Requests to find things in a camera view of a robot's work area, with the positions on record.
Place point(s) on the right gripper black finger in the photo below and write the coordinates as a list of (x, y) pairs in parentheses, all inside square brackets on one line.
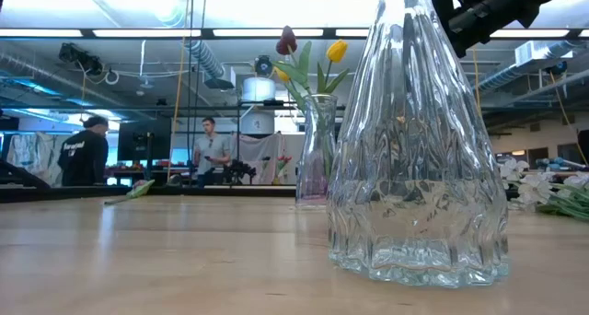
[(467, 25), (444, 2)]

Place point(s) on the dark red artificial tulip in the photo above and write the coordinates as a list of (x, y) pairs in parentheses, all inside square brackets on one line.
[(286, 39), (142, 190)]

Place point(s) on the white artificial flower spray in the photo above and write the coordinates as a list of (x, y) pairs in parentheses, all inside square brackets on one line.
[(534, 190)]

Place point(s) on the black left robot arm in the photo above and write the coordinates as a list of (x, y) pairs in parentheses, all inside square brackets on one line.
[(23, 174)]

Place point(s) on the black background robot arm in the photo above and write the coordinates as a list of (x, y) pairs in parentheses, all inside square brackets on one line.
[(237, 170)]

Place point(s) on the slim clear glass vase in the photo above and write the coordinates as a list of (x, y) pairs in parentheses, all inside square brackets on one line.
[(313, 135)]

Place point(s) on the large ribbed clear glass vase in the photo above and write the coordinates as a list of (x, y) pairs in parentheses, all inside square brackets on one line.
[(414, 167)]

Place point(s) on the pink tinted glass vase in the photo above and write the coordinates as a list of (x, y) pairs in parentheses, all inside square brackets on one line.
[(315, 186)]

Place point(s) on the black ceiling light beam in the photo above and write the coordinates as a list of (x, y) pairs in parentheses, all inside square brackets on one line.
[(329, 33)]

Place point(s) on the white ceiling air unit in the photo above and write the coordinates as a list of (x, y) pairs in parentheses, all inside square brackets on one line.
[(543, 52)]

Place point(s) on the white cylindrical tank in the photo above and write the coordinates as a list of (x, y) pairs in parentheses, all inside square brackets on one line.
[(258, 89)]

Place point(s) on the black ceiling vent hood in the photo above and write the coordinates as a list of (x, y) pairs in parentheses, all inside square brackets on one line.
[(220, 84)]

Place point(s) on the teal background tool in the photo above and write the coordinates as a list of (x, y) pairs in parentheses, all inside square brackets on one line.
[(561, 163)]

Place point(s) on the black metal rack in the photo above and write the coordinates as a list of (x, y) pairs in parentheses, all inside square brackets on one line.
[(238, 140)]

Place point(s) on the person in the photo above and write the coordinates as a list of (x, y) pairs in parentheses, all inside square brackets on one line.
[(211, 149), (85, 158)]

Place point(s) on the black monitor screen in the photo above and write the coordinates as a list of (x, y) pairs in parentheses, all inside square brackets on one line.
[(156, 140)]

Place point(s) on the white teal patterned cloth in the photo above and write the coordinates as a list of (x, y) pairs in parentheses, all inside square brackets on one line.
[(32, 158)]

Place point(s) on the silver flexible duct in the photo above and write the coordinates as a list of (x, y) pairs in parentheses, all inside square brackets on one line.
[(207, 59)]

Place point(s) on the black ceiling camera rig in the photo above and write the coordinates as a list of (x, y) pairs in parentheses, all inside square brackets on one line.
[(80, 59)]

